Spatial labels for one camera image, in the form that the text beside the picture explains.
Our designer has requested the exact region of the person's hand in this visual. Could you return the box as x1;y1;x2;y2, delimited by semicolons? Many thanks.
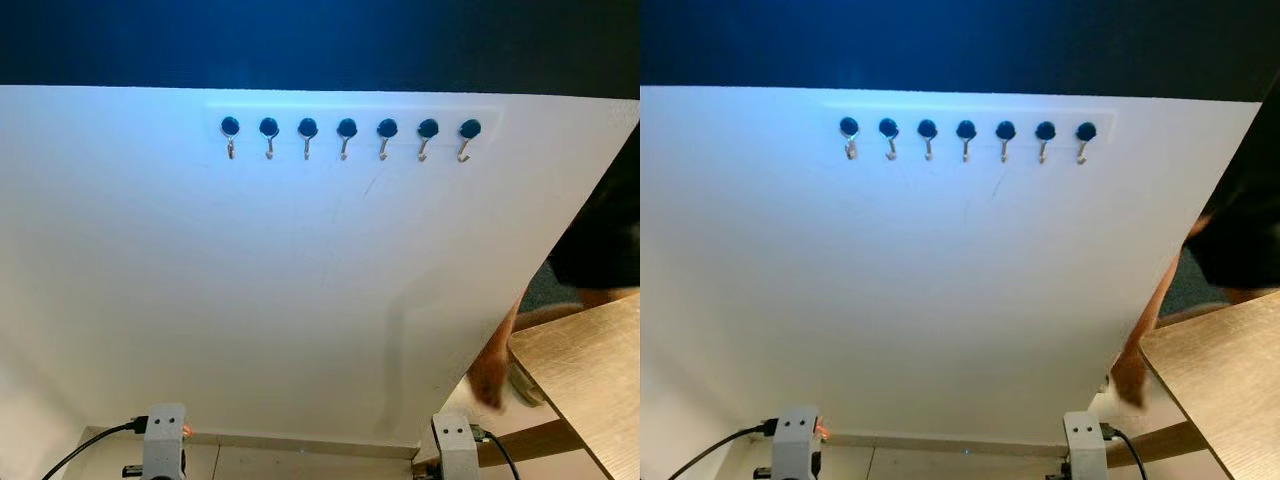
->
467;338;521;412
1112;345;1149;409

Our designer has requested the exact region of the wooden baseboard strip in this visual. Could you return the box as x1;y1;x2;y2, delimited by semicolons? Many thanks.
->
84;427;423;462
820;430;1067;461

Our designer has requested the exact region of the light wooden table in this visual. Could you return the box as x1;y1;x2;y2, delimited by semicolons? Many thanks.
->
476;291;641;480
1108;289;1280;480

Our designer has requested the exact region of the person in black shirt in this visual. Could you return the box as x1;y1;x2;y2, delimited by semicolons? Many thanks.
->
1184;74;1280;292
547;124;641;292

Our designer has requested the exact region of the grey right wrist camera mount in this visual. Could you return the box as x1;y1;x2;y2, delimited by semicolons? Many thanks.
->
431;413;482;480
1062;410;1110;480

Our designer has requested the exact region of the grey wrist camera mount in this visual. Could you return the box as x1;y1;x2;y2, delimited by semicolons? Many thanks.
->
431;413;482;480
1062;410;1110;480
142;403;189;480
775;406;823;480

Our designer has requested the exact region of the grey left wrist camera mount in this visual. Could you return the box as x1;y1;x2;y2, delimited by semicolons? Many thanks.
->
142;403;189;480
775;406;823;480

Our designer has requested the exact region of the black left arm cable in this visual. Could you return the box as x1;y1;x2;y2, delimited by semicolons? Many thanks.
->
41;419;150;480
667;420;781;480

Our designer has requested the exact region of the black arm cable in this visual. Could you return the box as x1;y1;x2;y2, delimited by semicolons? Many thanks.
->
41;419;150;480
477;427;522;480
1104;424;1150;480
667;420;781;480

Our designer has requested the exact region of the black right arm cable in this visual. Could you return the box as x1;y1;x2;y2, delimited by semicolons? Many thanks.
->
1104;424;1150;480
477;427;522;480

